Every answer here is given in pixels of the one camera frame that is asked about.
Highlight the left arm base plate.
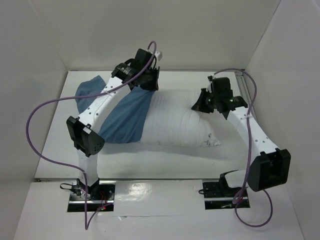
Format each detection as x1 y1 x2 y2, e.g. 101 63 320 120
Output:
59 180 116 213

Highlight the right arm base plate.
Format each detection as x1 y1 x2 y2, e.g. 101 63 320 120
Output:
198 180 241 210

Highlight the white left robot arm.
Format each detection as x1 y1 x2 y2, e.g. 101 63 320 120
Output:
66 48 163 200

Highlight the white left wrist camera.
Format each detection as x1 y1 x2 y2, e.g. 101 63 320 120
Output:
154 51 163 62

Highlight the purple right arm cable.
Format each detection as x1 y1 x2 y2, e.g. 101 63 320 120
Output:
212 68 274 228

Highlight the aluminium frame rail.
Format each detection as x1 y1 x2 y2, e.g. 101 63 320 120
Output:
234 71 251 104

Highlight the blue fabric pillowcase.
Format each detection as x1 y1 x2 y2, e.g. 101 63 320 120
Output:
75 75 155 144

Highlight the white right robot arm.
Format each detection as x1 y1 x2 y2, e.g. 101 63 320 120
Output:
192 75 291 202

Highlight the white pillow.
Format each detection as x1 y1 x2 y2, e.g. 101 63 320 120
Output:
140 89 221 147

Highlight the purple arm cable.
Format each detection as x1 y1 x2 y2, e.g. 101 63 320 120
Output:
212 68 274 228
25 41 158 230

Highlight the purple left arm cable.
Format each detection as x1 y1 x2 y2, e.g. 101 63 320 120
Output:
25 41 158 230

